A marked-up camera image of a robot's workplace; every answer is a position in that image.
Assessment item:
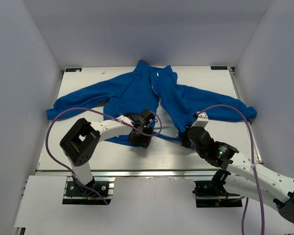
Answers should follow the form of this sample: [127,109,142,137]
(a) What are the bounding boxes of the blue zip jacket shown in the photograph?
[46,61,257,142]

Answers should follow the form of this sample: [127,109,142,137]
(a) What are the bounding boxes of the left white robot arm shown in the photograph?
[60,109,155,195]

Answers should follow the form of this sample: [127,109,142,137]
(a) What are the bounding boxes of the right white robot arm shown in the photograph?
[186,126,294,224]

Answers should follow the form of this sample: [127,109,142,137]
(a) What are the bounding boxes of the right blue table label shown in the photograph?
[210,66,228,71]

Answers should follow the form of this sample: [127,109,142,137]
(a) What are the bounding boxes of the blue table label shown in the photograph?
[210,66,228,71]
[65,68,82,72]

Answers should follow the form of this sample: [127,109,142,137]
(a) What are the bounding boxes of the left blue table label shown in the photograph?
[65,68,82,72]

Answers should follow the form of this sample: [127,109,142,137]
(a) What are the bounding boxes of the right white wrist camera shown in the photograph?
[191,112,209,128]

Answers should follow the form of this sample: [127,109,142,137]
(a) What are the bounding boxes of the aluminium front rail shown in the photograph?
[34,169,217,177]

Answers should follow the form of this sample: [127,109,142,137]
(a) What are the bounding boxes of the aluminium rail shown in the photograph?
[34,169,217,177]
[229,67,269,176]

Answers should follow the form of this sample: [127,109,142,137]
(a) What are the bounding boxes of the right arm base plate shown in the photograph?
[192,181,243,208]

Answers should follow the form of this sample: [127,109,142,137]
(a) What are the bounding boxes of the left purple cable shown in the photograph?
[46,107,167,205]

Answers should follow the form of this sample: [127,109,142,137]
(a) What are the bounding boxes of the aluminium right side rail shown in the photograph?
[229,67,269,176]

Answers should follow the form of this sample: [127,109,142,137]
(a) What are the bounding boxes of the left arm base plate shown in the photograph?
[62,177,114,206]

